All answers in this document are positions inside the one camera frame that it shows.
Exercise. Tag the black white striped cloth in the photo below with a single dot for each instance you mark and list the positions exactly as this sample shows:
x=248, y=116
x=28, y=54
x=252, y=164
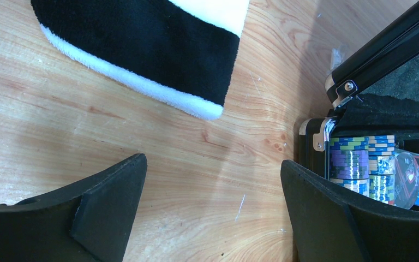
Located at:
x=181, y=53

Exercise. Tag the black poker set case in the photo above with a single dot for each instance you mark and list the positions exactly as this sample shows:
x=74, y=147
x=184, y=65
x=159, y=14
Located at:
x=373, y=90

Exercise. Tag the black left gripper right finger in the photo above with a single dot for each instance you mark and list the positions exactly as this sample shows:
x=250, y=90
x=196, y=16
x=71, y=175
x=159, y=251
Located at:
x=332, y=223

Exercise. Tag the black triangular heart token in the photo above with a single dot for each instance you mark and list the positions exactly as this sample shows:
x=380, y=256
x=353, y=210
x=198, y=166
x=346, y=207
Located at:
x=406, y=184

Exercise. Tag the multicolour chip row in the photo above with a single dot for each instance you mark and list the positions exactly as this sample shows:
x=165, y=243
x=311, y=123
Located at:
x=382, y=168

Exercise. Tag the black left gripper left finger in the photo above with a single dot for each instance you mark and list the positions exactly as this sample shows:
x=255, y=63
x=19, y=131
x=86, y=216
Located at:
x=88, y=220

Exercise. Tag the purple chip row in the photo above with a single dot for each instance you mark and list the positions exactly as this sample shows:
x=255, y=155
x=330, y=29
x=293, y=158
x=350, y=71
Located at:
x=349, y=163

